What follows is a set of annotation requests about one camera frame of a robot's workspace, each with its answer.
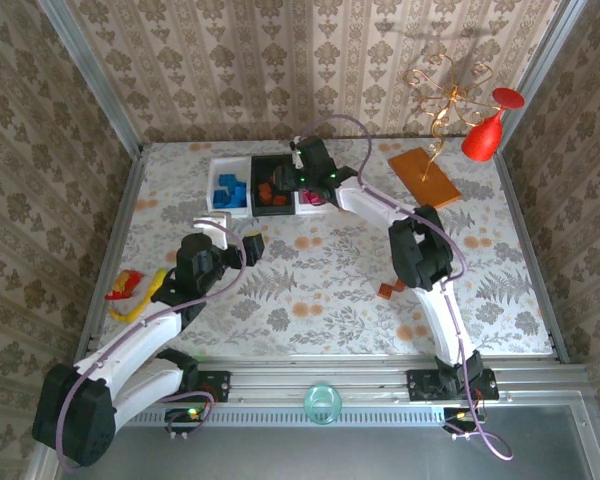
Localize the black plastic bin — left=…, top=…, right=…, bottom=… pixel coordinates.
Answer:
left=249, top=153, right=299, bottom=218

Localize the white plastic bin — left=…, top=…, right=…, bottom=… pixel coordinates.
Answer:
left=294, top=187, right=332, bottom=217
left=207, top=157, right=254, bottom=218

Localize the small circuit board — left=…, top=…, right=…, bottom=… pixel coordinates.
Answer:
left=164, top=407, right=206, bottom=427
left=442, top=407, right=486, bottom=432

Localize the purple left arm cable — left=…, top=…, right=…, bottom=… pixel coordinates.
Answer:
left=53, top=219, right=248, bottom=474

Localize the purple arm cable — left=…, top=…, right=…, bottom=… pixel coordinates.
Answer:
left=298, top=113, right=514, bottom=461
left=53, top=219, right=248, bottom=474

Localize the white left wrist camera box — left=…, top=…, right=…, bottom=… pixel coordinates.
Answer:
left=192, top=212, right=233, bottom=250

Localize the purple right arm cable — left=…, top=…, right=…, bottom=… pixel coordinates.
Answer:
left=298, top=113, right=514, bottom=461

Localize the aluminium table side rail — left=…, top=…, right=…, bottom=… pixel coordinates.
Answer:
left=494, top=149, right=572, bottom=364
left=72, top=149, right=149, bottom=369

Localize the gold wire stand wooden base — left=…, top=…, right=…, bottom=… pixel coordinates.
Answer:
left=387, top=52, right=494, bottom=214

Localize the long aluminium base rail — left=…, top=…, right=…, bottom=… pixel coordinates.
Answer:
left=54, top=352, right=589, bottom=406

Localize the grey slotted cable duct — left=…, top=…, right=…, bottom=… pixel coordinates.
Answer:
left=112, top=405, right=446, bottom=428

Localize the aluminium frame post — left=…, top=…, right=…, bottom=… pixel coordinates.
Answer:
left=35, top=0, right=144, bottom=158
left=497, top=0, right=589, bottom=157

